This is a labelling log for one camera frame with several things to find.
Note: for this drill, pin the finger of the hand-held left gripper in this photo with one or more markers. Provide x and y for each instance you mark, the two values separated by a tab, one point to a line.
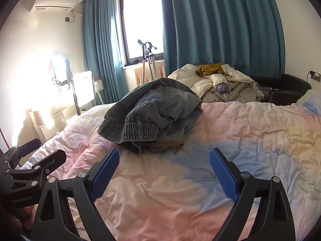
28	145
52	158

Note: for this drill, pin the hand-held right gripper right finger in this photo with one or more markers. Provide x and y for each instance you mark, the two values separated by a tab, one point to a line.
223	175

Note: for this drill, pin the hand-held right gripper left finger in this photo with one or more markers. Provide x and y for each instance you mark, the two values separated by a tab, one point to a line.
105	175

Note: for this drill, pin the blue denim jeans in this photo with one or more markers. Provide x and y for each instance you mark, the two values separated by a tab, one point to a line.
150	105

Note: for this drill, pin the person's left hand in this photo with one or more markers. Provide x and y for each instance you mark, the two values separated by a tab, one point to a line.
30	216

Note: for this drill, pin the white cabinet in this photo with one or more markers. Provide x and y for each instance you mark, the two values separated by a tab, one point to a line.
50	128

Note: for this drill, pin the pastel pink duvet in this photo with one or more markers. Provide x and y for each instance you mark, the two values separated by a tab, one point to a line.
175	193

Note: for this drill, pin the white chair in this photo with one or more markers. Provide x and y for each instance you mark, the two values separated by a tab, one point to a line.
84	87

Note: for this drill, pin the grey garment with purple label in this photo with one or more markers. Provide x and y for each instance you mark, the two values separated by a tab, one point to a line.
233	94

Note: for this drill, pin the grey hanging cloth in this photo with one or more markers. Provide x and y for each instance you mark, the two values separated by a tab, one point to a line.
67	67

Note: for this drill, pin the cream puffer jacket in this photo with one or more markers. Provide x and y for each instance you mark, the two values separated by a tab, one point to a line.
185	76

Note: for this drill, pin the mustard yellow garment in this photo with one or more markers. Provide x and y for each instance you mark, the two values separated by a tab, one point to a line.
212	68

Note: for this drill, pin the light blue pillow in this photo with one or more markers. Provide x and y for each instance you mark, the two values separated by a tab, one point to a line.
311	99

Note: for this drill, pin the beige sweater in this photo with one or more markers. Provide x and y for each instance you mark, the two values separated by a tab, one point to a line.
160	70

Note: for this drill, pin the narrow teal curtain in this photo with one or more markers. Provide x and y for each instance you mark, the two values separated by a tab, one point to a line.
100	42

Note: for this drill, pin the garment steamer stand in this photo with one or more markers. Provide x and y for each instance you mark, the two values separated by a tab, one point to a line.
148	46

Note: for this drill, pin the white air conditioner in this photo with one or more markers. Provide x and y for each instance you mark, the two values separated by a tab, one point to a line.
52	0

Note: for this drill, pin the wide teal curtain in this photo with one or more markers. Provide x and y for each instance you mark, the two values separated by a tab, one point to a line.
220	25

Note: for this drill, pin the window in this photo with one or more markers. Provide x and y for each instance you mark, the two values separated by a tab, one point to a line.
143	20

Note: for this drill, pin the black wall plug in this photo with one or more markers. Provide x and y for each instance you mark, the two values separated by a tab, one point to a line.
67	19

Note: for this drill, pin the wall socket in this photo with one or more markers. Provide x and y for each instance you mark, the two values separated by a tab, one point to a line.
316	75

